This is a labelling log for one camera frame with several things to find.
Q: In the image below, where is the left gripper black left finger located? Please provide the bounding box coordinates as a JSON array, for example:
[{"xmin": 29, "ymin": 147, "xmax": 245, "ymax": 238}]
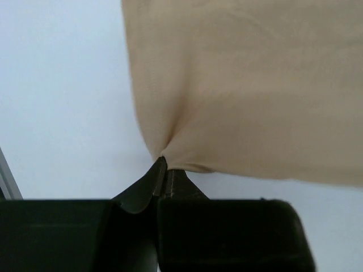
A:
[{"xmin": 112, "ymin": 157, "xmax": 166, "ymax": 214}]

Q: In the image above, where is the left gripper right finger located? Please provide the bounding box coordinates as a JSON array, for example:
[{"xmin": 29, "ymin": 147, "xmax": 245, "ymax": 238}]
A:
[{"xmin": 164, "ymin": 169, "xmax": 208, "ymax": 200}]

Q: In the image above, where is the beige t shirt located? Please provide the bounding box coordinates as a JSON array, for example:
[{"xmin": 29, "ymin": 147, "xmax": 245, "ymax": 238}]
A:
[{"xmin": 122, "ymin": 0, "xmax": 362, "ymax": 186}]

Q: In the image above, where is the aluminium frame rail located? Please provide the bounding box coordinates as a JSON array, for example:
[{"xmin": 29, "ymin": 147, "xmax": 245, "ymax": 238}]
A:
[{"xmin": 0, "ymin": 150, "xmax": 23, "ymax": 200}]

